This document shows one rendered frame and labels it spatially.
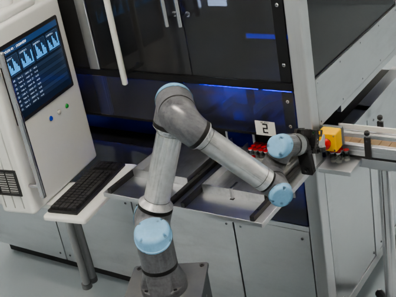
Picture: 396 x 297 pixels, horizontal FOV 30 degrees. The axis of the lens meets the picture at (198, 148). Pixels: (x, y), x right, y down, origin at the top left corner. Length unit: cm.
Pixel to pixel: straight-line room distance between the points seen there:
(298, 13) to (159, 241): 90
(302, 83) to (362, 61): 52
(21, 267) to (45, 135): 138
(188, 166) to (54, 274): 142
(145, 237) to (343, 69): 110
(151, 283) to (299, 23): 99
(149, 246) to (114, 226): 134
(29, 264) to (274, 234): 168
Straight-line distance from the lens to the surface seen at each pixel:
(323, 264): 302
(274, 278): 320
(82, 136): 324
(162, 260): 230
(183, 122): 213
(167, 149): 229
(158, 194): 236
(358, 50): 305
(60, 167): 312
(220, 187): 266
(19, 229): 416
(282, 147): 233
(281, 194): 226
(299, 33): 257
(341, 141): 273
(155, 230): 229
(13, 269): 427
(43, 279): 410
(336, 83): 287
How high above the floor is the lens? 222
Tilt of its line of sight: 26 degrees down
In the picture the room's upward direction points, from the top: 10 degrees counter-clockwise
